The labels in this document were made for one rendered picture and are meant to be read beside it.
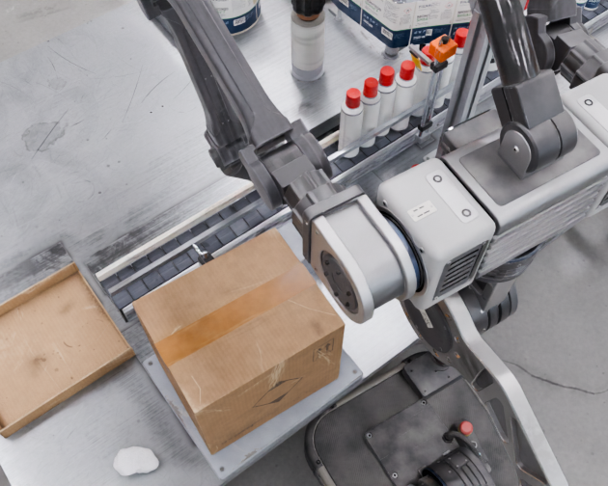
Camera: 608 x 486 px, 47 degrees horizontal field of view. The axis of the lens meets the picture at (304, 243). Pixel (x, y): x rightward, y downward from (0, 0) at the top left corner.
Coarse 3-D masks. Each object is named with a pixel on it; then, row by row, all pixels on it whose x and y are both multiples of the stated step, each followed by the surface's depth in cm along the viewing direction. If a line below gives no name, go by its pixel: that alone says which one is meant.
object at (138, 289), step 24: (336, 144) 175; (384, 144) 175; (336, 168) 171; (216, 216) 164; (264, 216) 164; (216, 240) 160; (144, 264) 157; (168, 264) 157; (192, 264) 157; (144, 288) 154
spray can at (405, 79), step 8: (408, 64) 161; (400, 72) 163; (408, 72) 161; (400, 80) 163; (408, 80) 163; (416, 80) 164; (400, 88) 164; (408, 88) 164; (400, 96) 166; (408, 96) 166; (400, 104) 168; (408, 104) 169; (392, 112) 172; (400, 112) 171; (408, 120) 175; (392, 128) 177; (400, 128) 176
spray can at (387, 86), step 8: (384, 72) 159; (392, 72) 159; (384, 80) 160; (392, 80) 161; (384, 88) 162; (392, 88) 162; (384, 96) 163; (392, 96) 164; (384, 104) 166; (392, 104) 167; (384, 112) 168; (384, 120) 170; (376, 136) 176
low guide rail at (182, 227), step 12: (336, 132) 172; (324, 144) 171; (240, 192) 163; (216, 204) 161; (228, 204) 163; (192, 216) 160; (204, 216) 160; (180, 228) 158; (156, 240) 156; (168, 240) 158; (132, 252) 155; (144, 252) 156; (120, 264) 153; (108, 276) 154
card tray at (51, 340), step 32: (32, 288) 156; (64, 288) 159; (0, 320) 155; (32, 320) 155; (64, 320) 155; (96, 320) 155; (0, 352) 151; (32, 352) 151; (64, 352) 151; (96, 352) 151; (128, 352) 148; (0, 384) 147; (32, 384) 147; (64, 384) 147; (0, 416) 144; (32, 416) 142
